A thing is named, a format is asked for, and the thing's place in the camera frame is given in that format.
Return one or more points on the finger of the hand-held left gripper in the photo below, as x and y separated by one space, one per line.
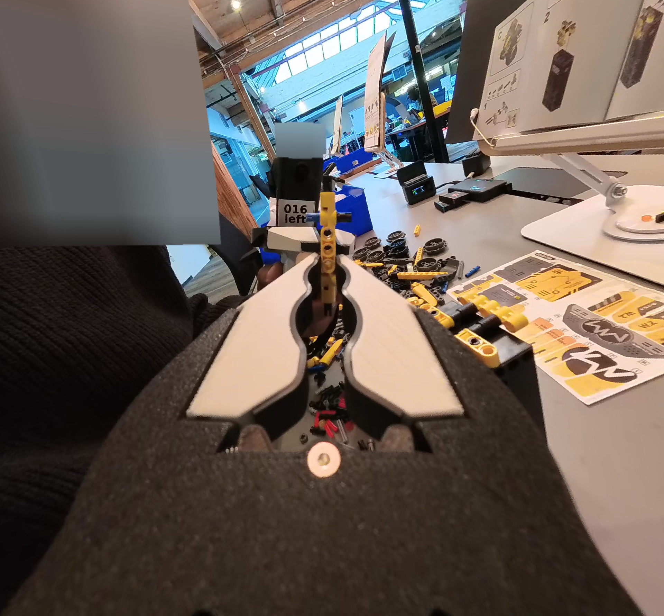
290 238
346 241

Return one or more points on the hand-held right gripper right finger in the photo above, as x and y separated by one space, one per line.
404 361

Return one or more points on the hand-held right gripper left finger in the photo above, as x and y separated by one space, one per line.
249 361

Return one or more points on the yellow brick assembly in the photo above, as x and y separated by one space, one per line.
327 252

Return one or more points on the blue storage bin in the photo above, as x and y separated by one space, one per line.
352 163
358 211

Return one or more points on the pile of yellow grey bricks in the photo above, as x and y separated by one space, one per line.
415 284

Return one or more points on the pile of black red pins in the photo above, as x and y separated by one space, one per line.
332 413

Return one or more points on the black block with yellow beams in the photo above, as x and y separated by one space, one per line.
513 372

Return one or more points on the person's left hand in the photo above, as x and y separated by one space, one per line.
269 276

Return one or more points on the group of black toy tyres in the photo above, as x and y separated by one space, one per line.
399 247

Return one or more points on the booklet display stand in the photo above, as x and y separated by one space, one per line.
336 125
376 97

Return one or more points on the black equipment case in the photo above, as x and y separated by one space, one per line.
415 182

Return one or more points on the flat black device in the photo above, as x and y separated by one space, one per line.
477 190

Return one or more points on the small black box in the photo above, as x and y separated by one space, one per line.
475 163

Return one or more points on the yellow sticker sheet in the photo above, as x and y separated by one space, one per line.
570 325

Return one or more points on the black pole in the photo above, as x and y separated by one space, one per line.
415 55

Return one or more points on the white book stand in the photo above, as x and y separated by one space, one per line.
596 221

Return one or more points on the instruction booklet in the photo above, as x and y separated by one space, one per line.
570 45

